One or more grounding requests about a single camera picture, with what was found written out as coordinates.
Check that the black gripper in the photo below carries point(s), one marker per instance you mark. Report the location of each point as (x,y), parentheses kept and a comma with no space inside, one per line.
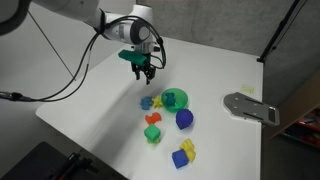
(152,60)

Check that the light blue animal toy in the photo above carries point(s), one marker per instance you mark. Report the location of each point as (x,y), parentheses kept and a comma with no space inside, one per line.
(146,103)

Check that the yellow spiky toy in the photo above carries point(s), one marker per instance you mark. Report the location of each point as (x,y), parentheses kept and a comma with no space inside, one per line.
(157,102)

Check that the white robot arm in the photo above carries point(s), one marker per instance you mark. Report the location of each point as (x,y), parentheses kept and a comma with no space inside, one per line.
(80,8)

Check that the teal animal toy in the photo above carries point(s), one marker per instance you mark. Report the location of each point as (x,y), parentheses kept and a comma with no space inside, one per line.
(170,99)

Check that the green plastic bowl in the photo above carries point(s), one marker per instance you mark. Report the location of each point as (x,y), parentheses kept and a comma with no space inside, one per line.
(181,96)

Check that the orange animal toy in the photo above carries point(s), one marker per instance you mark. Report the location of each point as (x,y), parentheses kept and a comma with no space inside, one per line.
(152,118)

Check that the purple bumpy ball toy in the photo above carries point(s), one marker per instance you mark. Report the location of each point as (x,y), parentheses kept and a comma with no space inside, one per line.
(185,115)

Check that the green cube toy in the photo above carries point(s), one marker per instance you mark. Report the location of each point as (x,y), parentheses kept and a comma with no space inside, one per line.
(152,132)

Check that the yellow chunky toy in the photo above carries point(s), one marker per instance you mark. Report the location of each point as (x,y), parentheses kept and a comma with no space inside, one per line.
(187,145)

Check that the bright blue cube toy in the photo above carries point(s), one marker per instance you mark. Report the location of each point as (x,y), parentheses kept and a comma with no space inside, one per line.
(180,159)

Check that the grey metal mounting plate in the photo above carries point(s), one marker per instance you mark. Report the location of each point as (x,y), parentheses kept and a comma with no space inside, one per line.
(243,105)

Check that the pale yellow sticky note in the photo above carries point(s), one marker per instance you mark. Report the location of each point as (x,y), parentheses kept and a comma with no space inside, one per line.
(247,88)

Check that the black tripod stand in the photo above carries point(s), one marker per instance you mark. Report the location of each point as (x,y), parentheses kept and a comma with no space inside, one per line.
(279,25)

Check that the black platform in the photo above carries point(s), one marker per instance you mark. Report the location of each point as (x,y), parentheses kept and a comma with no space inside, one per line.
(26,163)

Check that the cardboard box with toys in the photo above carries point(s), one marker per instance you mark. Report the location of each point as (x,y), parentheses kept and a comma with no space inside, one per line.
(300,96)

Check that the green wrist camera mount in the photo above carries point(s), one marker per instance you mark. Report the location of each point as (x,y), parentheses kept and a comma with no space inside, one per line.
(133,56)

